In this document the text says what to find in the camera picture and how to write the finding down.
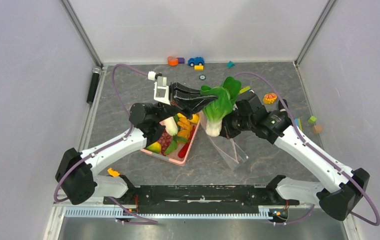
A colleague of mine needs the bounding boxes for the purple toy block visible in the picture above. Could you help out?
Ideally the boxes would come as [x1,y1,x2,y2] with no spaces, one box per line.
[177,57,185,64]

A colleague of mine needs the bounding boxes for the small green cube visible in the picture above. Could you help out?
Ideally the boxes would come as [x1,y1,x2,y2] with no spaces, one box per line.
[308,116,317,124]

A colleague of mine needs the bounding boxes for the pink perforated plastic basket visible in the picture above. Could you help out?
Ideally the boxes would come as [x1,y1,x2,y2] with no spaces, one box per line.
[141,116,200,166]

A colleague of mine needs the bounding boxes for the white toy eggplant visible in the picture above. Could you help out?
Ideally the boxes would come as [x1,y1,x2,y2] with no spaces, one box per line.
[162,116,178,136]

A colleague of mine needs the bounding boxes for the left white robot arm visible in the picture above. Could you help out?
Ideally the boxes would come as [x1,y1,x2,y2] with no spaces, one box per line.
[53,82,217,205]

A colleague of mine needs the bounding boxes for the green white stacked toy bricks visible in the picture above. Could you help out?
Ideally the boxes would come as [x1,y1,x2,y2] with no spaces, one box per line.
[239,86,251,94]

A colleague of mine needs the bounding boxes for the red toy chili pepper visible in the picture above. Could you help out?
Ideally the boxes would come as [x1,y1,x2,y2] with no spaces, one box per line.
[178,126,196,159]

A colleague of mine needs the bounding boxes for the small wooden cube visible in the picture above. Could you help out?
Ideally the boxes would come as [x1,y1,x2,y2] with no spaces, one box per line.
[312,124,323,134]

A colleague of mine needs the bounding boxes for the blue toy car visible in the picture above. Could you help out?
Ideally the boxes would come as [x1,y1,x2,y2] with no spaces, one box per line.
[187,56,205,67]

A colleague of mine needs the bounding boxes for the clear dotted zip top bag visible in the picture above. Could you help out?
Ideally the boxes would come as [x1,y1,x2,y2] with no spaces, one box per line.
[199,110,249,171]

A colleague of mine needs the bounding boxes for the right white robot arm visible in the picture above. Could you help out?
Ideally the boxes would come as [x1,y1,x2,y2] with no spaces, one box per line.
[220,91,370,221]

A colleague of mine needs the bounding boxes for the yellow toy block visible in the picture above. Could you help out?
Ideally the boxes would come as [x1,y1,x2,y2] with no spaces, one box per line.
[194,65,204,71]

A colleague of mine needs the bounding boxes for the yellow toy squash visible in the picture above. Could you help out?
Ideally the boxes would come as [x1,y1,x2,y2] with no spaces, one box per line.
[176,113,199,125]

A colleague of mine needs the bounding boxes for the yellow butterfly toy brick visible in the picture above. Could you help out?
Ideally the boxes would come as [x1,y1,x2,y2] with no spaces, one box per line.
[263,93,278,105]

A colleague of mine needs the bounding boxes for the teal toy triangle block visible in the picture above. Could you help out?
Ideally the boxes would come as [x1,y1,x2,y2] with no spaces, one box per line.
[227,61,235,69]

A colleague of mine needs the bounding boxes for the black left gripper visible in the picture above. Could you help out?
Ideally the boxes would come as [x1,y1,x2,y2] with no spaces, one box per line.
[154,81,218,124]

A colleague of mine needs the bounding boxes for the orange toy block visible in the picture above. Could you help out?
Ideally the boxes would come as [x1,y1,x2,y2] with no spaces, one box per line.
[167,56,179,66]

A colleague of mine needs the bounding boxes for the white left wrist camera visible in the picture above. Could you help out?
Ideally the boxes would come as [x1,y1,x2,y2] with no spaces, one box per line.
[147,71,171,105]

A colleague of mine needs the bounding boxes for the yellow green toy mango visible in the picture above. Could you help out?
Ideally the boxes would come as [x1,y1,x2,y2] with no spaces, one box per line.
[145,141,162,154]

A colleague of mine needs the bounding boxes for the black toy microphone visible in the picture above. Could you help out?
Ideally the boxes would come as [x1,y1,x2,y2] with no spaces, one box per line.
[278,99,288,112]

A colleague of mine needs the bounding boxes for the red toy grapes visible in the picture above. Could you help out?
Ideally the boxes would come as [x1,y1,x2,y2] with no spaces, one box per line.
[157,131,172,151]

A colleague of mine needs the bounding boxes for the black silver microphone on rail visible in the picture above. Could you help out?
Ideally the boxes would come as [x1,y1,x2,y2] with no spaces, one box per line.
[86,66,102,105]

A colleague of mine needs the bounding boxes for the red blue toy brick house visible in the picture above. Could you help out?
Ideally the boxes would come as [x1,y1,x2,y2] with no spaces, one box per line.
[295,118,303,131]

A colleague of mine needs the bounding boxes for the orange toy ginger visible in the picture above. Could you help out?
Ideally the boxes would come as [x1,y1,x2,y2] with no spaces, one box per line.
[177,117,193,140]

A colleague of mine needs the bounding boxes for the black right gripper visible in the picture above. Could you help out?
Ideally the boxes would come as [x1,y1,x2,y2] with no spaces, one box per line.
[216,105,254,140]

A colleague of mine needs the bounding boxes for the green toy bok choy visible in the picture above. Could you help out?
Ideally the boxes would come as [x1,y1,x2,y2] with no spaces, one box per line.
[200,76,242,137]

